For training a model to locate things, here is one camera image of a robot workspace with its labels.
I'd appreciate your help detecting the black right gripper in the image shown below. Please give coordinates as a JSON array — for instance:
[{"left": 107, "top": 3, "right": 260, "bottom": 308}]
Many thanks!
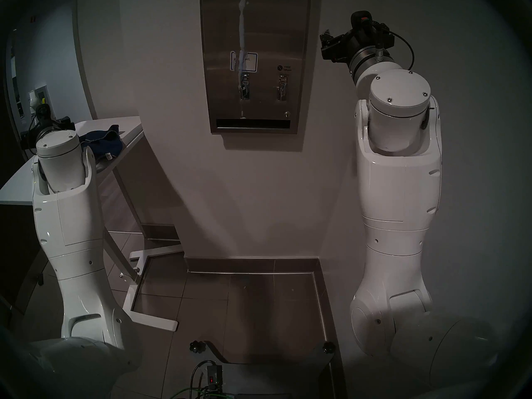
[{"left": 320, "top": 28, "right": 368, "bottom": 65}]

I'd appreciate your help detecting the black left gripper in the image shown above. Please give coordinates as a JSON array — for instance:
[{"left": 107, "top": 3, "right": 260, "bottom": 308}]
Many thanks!
[{"left": 21, "top": 116, "right": 76, "bottom": 150}]

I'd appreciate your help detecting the grey robot base platform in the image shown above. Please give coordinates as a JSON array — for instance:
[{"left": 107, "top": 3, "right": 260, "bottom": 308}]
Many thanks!
[{"left": 203, "top": 340, "right": 335, "bottom": 399}]

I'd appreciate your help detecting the dark blue cloth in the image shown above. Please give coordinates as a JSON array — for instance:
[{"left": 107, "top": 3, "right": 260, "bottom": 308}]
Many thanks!
[{"left": 78, "top": 125, "right": 126, "bottom": 159}]

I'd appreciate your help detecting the white blue-edged dispenser sticker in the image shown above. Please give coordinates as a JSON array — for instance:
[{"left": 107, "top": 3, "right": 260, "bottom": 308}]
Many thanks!
[{"left": 230, "top": 52, "right": 258, "bottom": 73}]

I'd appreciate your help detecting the black box with red light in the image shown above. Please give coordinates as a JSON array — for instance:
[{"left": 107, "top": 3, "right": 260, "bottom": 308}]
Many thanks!
[{"left": 206, "top": 363, "right": 224, "bottom": 391}]

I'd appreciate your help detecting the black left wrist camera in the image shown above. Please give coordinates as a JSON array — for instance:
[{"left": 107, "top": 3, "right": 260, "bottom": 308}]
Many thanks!
[{"left": 35, "top": 104, "right": 54, "bottom": 129}]

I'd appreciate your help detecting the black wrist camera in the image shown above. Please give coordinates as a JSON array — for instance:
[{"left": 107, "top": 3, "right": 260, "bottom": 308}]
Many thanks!
[
  {"left": 350, "top": 10, "right": 394, "bottom": 49},
  {"left": 35, "top": 104, "right": 54, "bottom": 129}
]

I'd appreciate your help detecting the white wall switch box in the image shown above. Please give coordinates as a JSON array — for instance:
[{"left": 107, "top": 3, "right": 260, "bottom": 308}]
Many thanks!
[{"left": 34, "top": 85, "right": 53, "bottom": 117}]

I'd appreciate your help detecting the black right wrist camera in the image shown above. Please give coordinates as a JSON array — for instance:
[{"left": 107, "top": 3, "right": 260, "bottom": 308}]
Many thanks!
[{"left": 350, "top": 10, "right": 394, "bottom": 49}]

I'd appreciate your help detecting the stainless steel wall dispenser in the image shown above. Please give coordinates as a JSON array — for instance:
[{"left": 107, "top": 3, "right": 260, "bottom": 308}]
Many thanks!
[{"left": 199, "top": 0, "right": 312, "bottom": 135}]

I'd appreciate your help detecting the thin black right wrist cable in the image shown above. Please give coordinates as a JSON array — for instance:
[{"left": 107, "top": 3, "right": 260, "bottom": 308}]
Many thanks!
[{"left": 389, "top": 30, "right": 416, "bottom": 71}]

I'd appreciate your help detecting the black base cable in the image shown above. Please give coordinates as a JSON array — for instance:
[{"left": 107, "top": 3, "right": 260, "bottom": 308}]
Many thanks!
[{"left": 190, "top": 360, "right": 217, "bottom": 395}]

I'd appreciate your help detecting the green cable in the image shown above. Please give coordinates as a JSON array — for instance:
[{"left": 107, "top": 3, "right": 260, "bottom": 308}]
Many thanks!
[{"left": 168, "top": 385, "right": 217, "bottom": 399}]

